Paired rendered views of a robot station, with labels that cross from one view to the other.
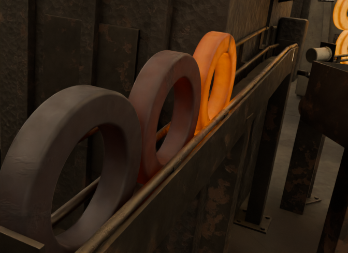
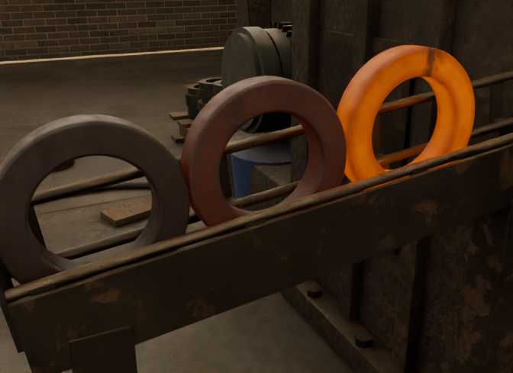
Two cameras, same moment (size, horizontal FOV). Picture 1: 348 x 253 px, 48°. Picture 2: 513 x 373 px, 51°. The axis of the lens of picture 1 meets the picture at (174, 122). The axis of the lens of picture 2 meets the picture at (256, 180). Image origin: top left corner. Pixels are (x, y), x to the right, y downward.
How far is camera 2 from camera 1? 0.38 m
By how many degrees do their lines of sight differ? 42
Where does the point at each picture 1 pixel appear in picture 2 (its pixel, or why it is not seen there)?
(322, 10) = not seen: outside the picture
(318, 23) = not seen: outside the picture
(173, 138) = (300, 191)
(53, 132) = (15, 155)
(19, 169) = not seen: outside the picture
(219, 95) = (439, 142)
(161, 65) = (226, 95)
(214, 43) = (380, 63)
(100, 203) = (139, 242)
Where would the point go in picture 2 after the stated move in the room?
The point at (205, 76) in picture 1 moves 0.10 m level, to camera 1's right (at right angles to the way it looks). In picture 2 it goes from (353, 111) to (441, 127)
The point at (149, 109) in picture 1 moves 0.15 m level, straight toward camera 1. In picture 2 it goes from (195, 146) to (52, 192)
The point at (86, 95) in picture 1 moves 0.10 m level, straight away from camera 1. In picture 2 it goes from (65, 123) to (143, 101)
